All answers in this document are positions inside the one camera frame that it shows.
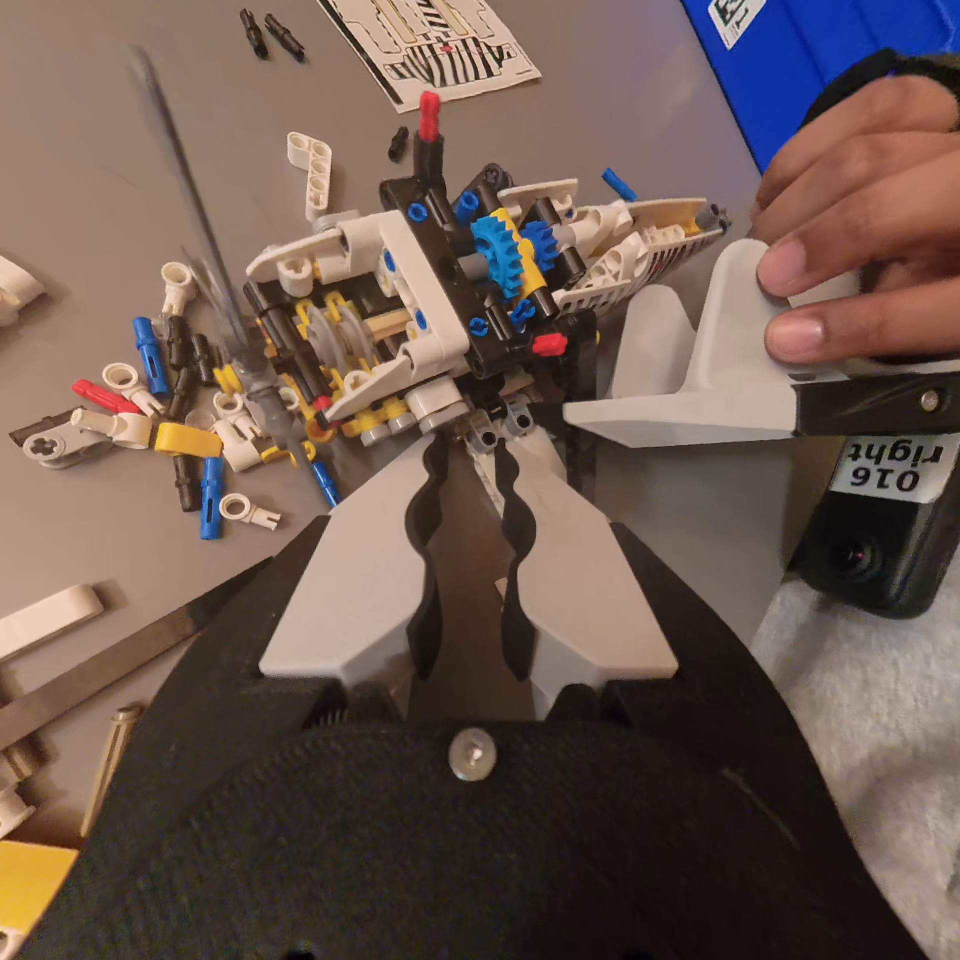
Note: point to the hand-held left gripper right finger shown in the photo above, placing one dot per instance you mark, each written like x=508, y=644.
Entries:
x=600, y=607

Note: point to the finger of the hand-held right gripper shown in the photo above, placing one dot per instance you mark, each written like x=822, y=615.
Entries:
x=675, y=420

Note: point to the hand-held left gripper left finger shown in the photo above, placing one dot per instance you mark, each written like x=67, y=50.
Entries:
x=337, y=600

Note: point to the lego helicopter model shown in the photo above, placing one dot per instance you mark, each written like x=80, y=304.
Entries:
x=431, y=300

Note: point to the long blue lego pin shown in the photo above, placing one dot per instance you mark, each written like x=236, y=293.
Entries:
x=325, y=480

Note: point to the loose small lego pieces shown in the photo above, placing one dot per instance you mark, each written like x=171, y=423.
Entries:
x=187, y=439

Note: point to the black lego rotor blade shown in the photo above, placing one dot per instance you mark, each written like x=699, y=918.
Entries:
x=112, y=660

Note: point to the short blue lego pin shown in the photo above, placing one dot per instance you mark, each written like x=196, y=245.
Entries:
x=619, y=184

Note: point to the tan lego axle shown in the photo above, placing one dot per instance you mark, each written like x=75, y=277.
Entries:
x=112, y=765

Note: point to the white straight lego beam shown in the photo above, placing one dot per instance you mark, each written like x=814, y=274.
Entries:
x=52, y=619

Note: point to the pile of white yellow lego parts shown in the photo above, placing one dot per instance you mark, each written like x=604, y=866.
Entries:
x=30, y=885

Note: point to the person's right hand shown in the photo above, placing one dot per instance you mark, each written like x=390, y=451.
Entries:
x=862, y=187

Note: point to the blue plastic bin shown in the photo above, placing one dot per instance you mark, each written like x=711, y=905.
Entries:
x=810, y=45

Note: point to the zebra sticker sheet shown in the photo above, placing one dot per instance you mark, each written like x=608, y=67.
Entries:
x=450, y=67

